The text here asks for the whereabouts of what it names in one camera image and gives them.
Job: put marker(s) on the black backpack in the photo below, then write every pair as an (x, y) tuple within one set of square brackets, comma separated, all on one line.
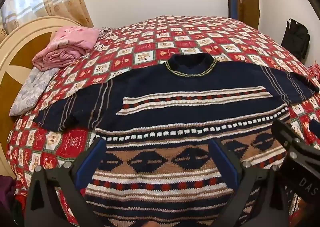
[(296, 39)]

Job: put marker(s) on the cream and brown headboard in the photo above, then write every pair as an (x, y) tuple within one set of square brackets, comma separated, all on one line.
[(11, 39)]

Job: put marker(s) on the purple cloth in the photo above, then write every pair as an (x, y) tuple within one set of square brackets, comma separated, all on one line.
[(6, 197)]

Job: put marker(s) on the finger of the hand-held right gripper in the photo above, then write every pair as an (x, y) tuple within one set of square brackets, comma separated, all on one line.
[(285, 133)]

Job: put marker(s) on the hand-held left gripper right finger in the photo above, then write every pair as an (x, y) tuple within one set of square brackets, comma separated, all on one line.
[(223, 163)]

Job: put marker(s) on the pink folded cloth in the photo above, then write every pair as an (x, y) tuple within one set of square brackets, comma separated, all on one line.
[(67, 44)]

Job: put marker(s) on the grey floral cloth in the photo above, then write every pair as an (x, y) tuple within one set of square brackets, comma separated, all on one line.
[(32, 89)]

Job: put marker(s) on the red printed bear blanket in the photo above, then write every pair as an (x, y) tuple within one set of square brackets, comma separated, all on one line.
[(175, 33)]

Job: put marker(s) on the navy patterned knit sweater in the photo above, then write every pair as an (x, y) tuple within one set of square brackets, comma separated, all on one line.
[(190, 84)]

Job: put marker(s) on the red patterned cloth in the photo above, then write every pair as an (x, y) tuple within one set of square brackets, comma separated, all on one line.
[(315, 71)]

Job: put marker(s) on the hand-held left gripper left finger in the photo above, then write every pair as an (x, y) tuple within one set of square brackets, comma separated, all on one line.
[(90, 164)]

